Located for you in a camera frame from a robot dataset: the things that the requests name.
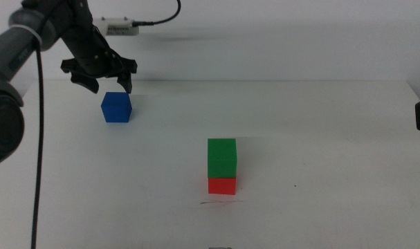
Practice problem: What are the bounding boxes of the green cube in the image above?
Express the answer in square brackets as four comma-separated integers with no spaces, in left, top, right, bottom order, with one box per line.
[207,138,237,179]

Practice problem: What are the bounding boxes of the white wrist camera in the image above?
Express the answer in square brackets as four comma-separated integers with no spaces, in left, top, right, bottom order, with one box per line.
[93,17,140,37]

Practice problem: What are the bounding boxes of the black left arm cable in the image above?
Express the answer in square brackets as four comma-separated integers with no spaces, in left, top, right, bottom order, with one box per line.
[30,41,46,249]

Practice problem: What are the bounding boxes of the blue cube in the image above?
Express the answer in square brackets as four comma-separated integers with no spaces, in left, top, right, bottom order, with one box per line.
[100,91,133,123]

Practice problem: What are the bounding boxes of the red cube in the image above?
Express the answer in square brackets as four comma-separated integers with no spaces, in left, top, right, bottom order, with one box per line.
[208,177,237,196]

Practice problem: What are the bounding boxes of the black camera cable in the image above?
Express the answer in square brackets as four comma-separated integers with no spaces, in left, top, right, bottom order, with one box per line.
[131,0,182,28]

